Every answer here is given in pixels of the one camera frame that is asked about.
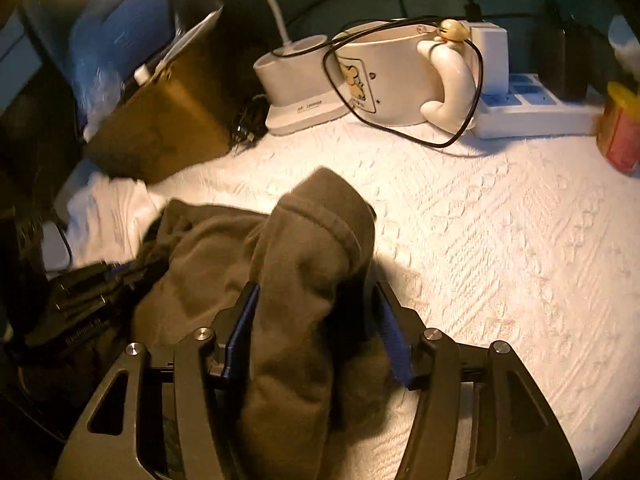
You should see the white desk lamp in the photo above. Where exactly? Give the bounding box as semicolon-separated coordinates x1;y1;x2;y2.
70;0;347;137

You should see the white power strip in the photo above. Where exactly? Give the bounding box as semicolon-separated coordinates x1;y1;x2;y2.
470;72;607;141

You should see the black cable bundle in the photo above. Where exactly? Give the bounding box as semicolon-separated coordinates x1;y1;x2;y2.
229;94;268;148

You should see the black charger adapter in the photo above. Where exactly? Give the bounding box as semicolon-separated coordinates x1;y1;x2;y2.
537;25;592;102

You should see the red tin can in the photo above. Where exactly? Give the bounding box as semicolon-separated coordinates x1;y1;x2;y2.
596;81;640;177

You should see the white cloth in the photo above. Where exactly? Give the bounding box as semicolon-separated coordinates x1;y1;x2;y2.
65;175;167;272

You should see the brown t-shirt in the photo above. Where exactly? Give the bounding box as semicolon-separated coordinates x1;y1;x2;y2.
130;167;393;480

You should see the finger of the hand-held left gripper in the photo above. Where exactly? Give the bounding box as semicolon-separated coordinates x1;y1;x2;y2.
50;259;151;313

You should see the clear plastic container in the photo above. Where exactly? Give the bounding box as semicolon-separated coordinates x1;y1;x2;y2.
20;0;176;128

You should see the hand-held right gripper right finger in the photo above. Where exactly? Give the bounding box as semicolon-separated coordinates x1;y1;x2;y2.
375;280;583;480

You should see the white tissue paper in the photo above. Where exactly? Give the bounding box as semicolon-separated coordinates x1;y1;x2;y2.
606;12;640;62

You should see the white ceramic mug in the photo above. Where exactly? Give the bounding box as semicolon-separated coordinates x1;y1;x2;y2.
322;19;477;129

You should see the white textured tablecloth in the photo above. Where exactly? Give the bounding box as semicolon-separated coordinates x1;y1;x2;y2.
65;120;640;480

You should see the white charger adapter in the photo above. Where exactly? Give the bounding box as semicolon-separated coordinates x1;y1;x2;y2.
470;22;511;97

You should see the brown cardboard box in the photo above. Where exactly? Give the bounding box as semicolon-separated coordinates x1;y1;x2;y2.
82;5;237;186

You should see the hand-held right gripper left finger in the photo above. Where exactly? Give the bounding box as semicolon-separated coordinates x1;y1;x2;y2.
52;282;261;480

